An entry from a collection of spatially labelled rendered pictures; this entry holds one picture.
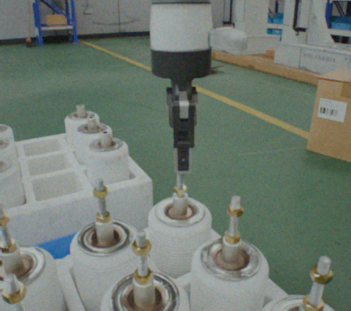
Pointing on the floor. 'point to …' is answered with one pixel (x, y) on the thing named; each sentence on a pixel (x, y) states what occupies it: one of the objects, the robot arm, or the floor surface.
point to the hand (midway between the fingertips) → (182, 152)
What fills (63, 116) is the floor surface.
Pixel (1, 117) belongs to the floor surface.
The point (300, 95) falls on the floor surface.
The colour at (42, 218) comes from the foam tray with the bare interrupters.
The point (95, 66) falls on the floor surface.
